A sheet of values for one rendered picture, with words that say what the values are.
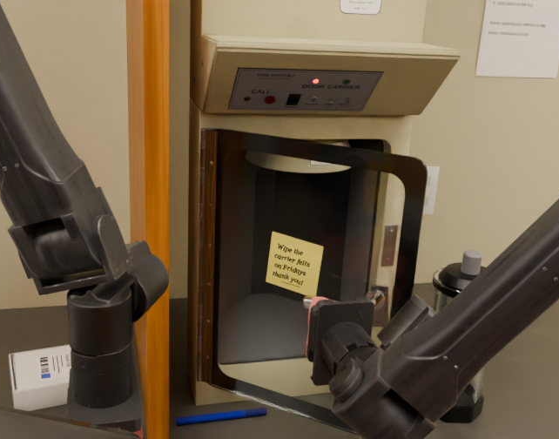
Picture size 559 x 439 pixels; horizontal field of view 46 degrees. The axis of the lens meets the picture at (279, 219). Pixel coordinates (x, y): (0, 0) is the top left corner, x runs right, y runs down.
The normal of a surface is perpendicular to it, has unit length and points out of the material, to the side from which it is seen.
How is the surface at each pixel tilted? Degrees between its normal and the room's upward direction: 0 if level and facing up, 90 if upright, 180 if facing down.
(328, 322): 90
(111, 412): 0
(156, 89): 90
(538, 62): 90
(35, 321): 0
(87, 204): 71
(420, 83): 135
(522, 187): 90
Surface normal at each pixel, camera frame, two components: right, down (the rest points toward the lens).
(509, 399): 0.05, -0.95
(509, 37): 0.25, 0.32
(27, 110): 0.93, -0.18
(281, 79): 0.14, 0.90
